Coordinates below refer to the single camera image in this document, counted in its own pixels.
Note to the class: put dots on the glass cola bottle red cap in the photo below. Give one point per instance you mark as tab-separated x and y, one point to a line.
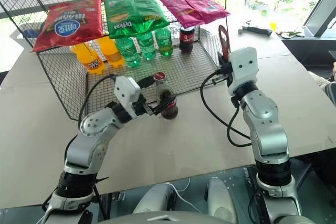
161	89

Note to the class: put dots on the red bottle opener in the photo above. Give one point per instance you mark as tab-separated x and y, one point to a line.
223	37

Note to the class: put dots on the green soda plastic bottle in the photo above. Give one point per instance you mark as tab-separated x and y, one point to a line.
147	48
128	53
164	43

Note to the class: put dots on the plastic cola bottle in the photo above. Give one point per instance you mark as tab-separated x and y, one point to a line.
187	41

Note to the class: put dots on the white plate with green item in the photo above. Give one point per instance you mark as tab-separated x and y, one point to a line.
291	34

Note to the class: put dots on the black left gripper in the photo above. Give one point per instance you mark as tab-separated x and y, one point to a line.
139	106

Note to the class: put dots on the grey framed monitor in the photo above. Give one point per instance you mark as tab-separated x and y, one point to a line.
321	9

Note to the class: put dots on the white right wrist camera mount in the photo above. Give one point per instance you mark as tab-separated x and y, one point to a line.
244	64

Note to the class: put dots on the grey robot torso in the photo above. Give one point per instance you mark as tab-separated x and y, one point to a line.
183	218

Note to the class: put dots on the grey rounded robot leg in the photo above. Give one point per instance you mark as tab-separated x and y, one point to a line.
157	197
221	203

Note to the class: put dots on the brown cardboard table cover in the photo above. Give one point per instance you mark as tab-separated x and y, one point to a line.
183	150

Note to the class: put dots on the person in beige clothing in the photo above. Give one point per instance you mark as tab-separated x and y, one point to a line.
317	79

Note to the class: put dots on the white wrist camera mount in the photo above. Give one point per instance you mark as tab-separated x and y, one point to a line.
126	90
244	64

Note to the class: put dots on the green chip bag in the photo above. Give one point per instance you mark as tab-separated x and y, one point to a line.
149	11
118	16

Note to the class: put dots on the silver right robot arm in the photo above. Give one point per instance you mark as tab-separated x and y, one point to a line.
267	129

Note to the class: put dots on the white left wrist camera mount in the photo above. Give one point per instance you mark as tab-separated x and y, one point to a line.
126	90

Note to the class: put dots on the small yellow cup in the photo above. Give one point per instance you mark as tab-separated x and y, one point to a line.
273	26

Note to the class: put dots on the orange soda plastic bottle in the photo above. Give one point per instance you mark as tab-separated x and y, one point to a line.
111	53
90	60

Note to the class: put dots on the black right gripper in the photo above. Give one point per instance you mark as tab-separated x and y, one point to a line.
225	74

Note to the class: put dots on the pink chip bag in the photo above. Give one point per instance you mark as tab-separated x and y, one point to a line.
207	6
176	6

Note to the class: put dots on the red chip bag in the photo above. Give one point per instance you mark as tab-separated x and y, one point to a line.
68	24

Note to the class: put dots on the black desk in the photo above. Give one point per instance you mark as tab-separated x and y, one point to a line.
309	48

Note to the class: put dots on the white box with blue item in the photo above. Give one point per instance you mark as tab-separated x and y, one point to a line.
29	33

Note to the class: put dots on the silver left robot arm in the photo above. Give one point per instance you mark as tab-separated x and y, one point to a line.
89	140

